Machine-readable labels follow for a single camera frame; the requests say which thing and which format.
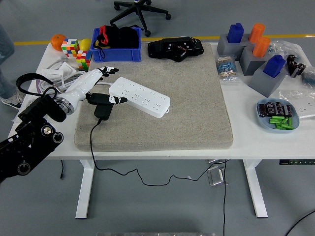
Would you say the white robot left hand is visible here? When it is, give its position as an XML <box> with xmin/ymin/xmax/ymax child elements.
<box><xmin>63</xmin><ymin>65</ymin><xmax>128</xmax><ymax>106</ymax></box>

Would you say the black plug with cord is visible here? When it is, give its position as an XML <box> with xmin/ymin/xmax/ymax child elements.
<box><xmin>90</xmin><ymin>103</ymin><xmax>231</xmax><ymax>187</ymax></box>

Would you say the white power strip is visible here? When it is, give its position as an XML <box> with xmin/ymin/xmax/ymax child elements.
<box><xmin>108</xmin><ymin>77</ymin><xmax>171</xmax><ymax>119</ymax></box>

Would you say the multicoloured puzzle cube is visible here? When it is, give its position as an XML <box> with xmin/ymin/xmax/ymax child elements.
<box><xmin>61</xmin><ymin>38</ymin><xmax>80</xmax><ymax>58</ymax></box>
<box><xmin>76</xmin><ymin>50</ymin><xmax>92</xmax><ymax>70</ymax></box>

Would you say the white rectangular adapter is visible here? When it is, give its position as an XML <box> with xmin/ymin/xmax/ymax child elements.
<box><xmin>41</xmin><ymin>68</ymin><xmax>65</xmax><ymax>80</ymax></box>

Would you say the yellow lemon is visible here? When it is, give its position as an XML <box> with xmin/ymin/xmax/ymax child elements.
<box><xmin>79</xmin><ymin>38</ymin><xmax>92</xmax><ymax>52</ymax></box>

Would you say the blue plastic bin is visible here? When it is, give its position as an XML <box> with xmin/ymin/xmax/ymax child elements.
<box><xmin>89</xmin><ymin>27</ymin><xmax>142</xmax><ymax>62</ymax></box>

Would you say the orange fruit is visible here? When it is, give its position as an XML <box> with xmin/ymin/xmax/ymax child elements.
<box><xmin>51</xmin><ymin>34</ymin><xmax>67</xmax><ymax>52</ymax></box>

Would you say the black cloth with red trim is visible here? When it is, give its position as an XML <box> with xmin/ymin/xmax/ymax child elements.
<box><xmin>94</xmin><ymin>25</ymin><xmax>141</xmax><ymax>59</ymax></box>

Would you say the black electronic device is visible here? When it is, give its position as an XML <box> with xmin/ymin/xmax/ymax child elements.
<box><xmin>147</xmin><ymin>36</ymin><xmax>204</xmax><ymax>62</ymax></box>

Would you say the black office chair base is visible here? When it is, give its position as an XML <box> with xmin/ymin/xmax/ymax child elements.
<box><xmin>110</xmin><ymin>0</ymin><xmax>172</xmax><ymax>37</ymax></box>

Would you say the grey-brown mat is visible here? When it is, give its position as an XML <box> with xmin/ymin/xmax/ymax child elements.
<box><xmin>74</xmin><ymin>42</ymin><xmax>234</xmax><ymax>152</ymax></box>

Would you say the white table leg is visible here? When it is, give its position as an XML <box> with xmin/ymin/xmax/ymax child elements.
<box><xmin>75</xmin><ymin>159</ymin><xmax>95</xmax><ymax>219</ymax></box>
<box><xmin>242</xmin><ymin>159</ymin><xmax>268</xmax><ymax>219</ymax></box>

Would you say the bag of resistors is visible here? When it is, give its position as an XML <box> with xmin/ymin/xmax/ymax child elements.
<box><xmin>216</xmin><ymin>55</ymin><xmax>241</xmax><ymax>83</ymax></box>

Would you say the grey holder block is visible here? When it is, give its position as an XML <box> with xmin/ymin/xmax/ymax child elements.
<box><xmin>217</xmin><ymin>33</ymin><xmax>252</xmax><ymax>61</ymax></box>
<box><xmin>247</xmin><ymin>65</ymin><xmax>288</xmax><ymax>98</ymax></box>
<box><xmin>240</xmin><ymin>45</ymin><xmax>269</xmax><ymax>76</ymax></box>

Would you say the blue bottle-shaped block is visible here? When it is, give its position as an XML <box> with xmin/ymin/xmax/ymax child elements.
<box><xmin>227</xmin><ymin>23</ymin><xmax>245</xmax><ymax>44</ymax></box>
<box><xmin>262</xmin><ymin>54</ymin><xmax>286</xmax><ymax>79</ymax></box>

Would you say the orange cylinder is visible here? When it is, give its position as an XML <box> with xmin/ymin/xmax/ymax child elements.
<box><xmin>252</xmin><ymin>36</ymin><xmax>271</xmax><ymax>58</ymax></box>
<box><xmin>248</xmin><ymin>23</ymin><xmax>266</xmax><ymax>44</ymax></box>

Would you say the light blue tray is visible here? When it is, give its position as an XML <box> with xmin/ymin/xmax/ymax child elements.
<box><xmin>256</xmin><ymin>98</ymin><xmax>300</xmax><ymax>133</ymax></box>

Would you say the clear plastic bag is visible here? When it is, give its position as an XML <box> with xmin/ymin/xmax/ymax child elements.
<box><xmin>267</xmin><ymin>40</ymin><xmax>306</xmax><ymax>64</ymax></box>
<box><xmin>279</xmin><ymin>89</ymin><xmax>315</xmax><ymax>110</ymax></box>

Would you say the bag of blue parts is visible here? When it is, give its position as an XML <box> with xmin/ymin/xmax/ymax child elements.
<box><xmin>302</xmin><ymin>70</ymin><xmax>315</xmax><ymax>87</ymax></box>

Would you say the black table control panel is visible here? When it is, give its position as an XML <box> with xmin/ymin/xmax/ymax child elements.
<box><xmin>279</xmin><ymin>159</ymin><xmax>315</xmax><ymax>166</ymax></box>

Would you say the white power cable with plug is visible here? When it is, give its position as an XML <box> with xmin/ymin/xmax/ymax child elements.
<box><xmin>36</xmin><ymin>55</ymin><xmax>114</xmax><ymax>96</ymax></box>

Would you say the white square switch plate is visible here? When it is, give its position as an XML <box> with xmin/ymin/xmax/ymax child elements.
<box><xmin>57</xmin><ymin>61</ymin><xmax>77</xmax><ymax>74</ymax></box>

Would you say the metal bracket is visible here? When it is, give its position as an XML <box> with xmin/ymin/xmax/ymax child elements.
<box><xmin>206</xmin><ymin>159</ymin><xmax>228</xmax><ymax>187</ymax></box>

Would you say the black floor cable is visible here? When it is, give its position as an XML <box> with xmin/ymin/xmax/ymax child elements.
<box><xmin>222</xmin><ymin>159</ymin><xmax>231</xmax><ymax>236</ymax></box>
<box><xmin>285</xmin><ymin>210</ymin><xmax>315</xmax><ymax>236</ymax></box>

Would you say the white wall socket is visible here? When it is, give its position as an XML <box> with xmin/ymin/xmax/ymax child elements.
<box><xmin>297</xmin><ymin>100</ymin><xmax>315</xmax><ymax>120</ymax></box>

